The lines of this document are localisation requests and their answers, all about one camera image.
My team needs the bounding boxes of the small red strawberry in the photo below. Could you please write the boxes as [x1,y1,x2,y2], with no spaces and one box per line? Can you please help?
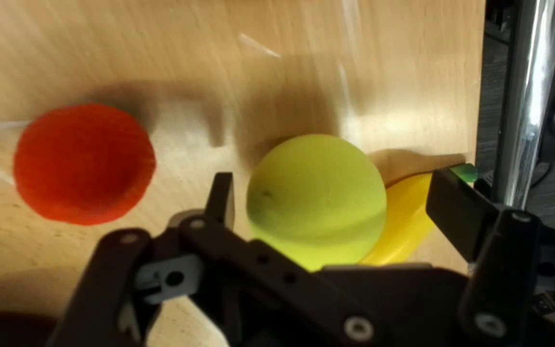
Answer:
[13,104,156,225]

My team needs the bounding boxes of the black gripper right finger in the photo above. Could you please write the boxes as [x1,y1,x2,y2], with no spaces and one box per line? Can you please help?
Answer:
[425,169,541,347]

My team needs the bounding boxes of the metal cart handle bar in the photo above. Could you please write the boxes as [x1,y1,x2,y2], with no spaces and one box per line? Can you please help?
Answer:
[493,0,555,208]

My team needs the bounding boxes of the yellow ball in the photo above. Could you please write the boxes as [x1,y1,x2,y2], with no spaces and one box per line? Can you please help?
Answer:
[246,135,387,270]

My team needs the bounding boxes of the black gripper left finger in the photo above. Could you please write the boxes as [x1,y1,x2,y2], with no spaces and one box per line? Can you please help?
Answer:
[48,171,233,347]

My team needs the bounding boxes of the yellow banana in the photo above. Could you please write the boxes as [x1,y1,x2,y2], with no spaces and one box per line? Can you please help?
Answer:
[362,173,433,266]

